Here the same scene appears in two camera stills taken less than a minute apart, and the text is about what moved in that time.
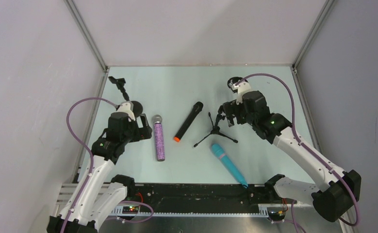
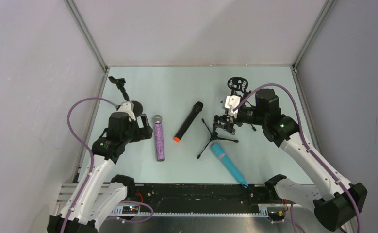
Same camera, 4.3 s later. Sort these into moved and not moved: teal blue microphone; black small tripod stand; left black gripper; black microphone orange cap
Moved: black small tripod stand
Not moved: teal blue microphone; black microphone orange cap; left black gripper
